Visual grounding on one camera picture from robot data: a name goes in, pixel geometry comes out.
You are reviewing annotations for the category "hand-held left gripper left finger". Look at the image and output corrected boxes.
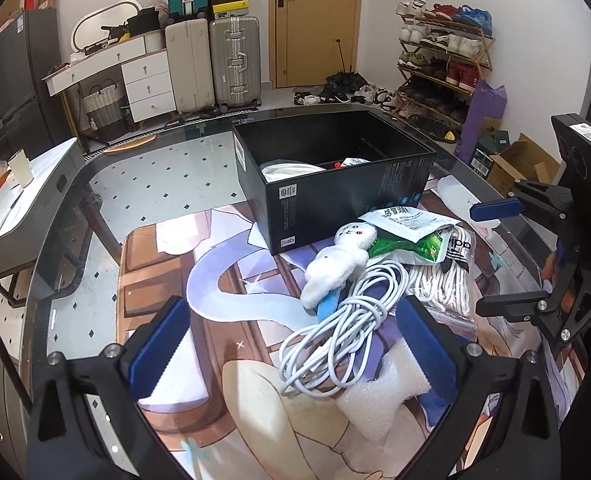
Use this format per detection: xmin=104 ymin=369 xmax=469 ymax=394
xmin=25 ymin=296 xmax=196 ymax=480

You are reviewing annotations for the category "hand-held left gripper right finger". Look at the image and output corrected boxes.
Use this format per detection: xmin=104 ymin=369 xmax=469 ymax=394
xmin=395 ymin=295 xmax=561 ymax=480

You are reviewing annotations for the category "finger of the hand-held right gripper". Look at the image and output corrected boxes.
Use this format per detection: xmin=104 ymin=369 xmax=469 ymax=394
xmin=469 ymin=180 xmax=576 ymax=221
xmin=477 ymin=247 xmax=591 ymax=345

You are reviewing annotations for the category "bag of white rope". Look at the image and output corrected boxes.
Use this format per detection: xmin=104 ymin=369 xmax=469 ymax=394
xmin=405 ymin=222 xmax=479 ymax=336

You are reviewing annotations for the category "white foam piece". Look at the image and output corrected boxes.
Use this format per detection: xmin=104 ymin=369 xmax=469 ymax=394
xmin=336 ymin=337 xmax=432 ymax=441

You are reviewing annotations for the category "white cable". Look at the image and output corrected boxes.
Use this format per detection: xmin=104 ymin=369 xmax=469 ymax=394
xmin=278 ymin=260 xmax=409 ymax=397

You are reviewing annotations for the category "white printed packet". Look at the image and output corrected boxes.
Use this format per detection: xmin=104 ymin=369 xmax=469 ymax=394
xmin=358 ymin=206 xmax=453 ymax=241

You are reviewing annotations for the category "white plush toy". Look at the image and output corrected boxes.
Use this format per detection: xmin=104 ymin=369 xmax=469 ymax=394
xmin=301 ymin=222 xmax=376 ymax=318

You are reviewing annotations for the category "black cardboard box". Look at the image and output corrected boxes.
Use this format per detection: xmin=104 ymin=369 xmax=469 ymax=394
xmin=232 ymin=109 xmax=437 ymax=256

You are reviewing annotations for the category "open cardboard box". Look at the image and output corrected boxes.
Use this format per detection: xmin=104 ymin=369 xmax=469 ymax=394
xmin=488 ymin=132 xmax=561 ymax=196

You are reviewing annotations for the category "dark green box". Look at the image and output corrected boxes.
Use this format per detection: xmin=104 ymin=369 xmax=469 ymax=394
xmin=470 ymin=132 xmax=503 ymax=176

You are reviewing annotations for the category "purple yoga mat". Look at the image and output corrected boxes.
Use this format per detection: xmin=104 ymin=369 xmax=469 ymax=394
xmin=454 ymin=80 xmax=507 ymax=163

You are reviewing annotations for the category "printed desk mat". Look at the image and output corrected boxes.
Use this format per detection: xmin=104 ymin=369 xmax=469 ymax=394
xmin=118 ymin=180 xmax=583 ymax=480

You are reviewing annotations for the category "wooden shoe rack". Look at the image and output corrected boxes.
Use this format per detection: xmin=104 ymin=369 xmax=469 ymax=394
xmin=395 ymin=0 xmax=496 ymax=131

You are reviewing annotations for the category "group of assorted shoes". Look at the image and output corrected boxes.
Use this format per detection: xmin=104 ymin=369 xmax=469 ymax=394
xmin=395 ymin=0 xmax=493 ymax=128

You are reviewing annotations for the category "white side desk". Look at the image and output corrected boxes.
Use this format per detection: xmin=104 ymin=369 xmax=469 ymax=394
xmin=0 ymin=137 xmax=83 ymax=306

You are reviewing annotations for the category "white cloth bundle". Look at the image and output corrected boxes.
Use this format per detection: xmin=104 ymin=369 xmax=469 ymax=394
xmin=260 ymin=159 xmax=327 ymax=184

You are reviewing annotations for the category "black umbrella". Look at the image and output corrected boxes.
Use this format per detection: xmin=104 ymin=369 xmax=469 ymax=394
xmin=333 ymin=37 xmax=356 ymax=78

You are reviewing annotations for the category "woven basket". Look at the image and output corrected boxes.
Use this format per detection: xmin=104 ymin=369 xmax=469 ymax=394
xmin=82 ymin=80 xmax=126 ymax=141

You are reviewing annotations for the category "wooden door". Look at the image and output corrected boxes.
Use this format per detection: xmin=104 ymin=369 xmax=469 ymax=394
xmin=268 ymin=0 xmax=363 ymax=90

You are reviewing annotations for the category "white dressing table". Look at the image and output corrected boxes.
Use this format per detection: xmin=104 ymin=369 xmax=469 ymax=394
xmin=42 ymin=30 xmax=176 ymax=131

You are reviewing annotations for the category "beige suitcase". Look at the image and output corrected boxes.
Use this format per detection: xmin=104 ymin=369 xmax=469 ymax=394
xmin=164 ymin=17 xmax=217 ymax=115

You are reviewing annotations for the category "silver suitcase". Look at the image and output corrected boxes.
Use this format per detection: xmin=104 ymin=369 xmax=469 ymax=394
xmin=208 ymin=15 xmax=262 ymax=108

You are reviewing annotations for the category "grey refrigerator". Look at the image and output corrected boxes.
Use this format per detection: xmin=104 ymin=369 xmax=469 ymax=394
xmin=0 ymin=7 xmax=73 ymax=161

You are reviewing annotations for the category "black bag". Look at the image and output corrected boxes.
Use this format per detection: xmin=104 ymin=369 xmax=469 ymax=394
xmin=125 ymin=7 xmax=162 ymax=36

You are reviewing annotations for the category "oval mirror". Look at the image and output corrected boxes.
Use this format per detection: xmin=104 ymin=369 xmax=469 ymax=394
xmin=70 ymin=0 xmax=143 ymax=53

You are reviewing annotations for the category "yellow striped shoe box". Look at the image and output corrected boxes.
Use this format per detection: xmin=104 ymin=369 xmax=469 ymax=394
xmin=210 ymin=0 xmax=250 ymax=22

